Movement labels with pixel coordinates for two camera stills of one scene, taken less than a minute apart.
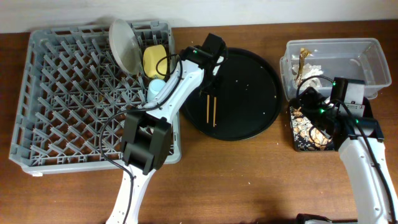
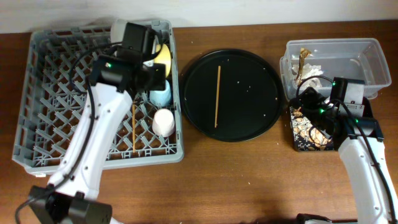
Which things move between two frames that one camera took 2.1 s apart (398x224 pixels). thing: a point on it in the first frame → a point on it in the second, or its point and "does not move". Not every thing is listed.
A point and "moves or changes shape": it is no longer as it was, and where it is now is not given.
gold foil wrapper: x=304 y=53 does not move
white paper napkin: x=310 y=71 does not move
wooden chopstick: x=208 y=108 moves or changes shape
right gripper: x=316 y=99 does not move
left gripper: x=216 y=87 → x=157 y=79
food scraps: x=306 y=136 does not move
